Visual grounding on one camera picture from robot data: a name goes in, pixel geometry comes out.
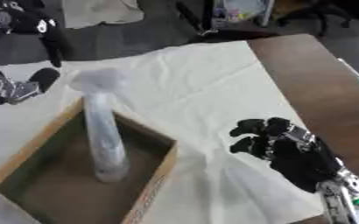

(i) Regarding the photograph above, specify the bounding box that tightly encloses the tan cardboard box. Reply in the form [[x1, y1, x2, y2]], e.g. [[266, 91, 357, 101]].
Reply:
[[0, 97, 183, 224]]

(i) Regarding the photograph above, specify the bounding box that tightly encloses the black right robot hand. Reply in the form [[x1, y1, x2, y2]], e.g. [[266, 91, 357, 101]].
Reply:
[[229, 116, 345, 194]]

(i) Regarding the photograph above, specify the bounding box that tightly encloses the black tripod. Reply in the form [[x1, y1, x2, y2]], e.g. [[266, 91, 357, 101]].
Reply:
[[173, 0, 222, 38]]

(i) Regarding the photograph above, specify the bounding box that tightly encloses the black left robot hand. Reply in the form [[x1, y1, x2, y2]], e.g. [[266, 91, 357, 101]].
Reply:
[[0, 0, 68, 106]]

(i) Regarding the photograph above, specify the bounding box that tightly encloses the white cloth bag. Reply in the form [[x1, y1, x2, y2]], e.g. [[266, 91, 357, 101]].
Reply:
[[60, 0, 146, 30]]

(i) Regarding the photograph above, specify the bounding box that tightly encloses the black chair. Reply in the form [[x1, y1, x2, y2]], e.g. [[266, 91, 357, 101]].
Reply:
[[274, 0, 355, 38]]

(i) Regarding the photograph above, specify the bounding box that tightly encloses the clear plastic bottle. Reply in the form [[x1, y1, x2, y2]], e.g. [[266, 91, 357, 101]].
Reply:
[[67, 67, 132, 184]]

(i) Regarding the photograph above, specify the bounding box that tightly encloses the colourful printed bag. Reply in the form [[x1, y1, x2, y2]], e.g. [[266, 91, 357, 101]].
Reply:
[[210, 0, 277, 29]]

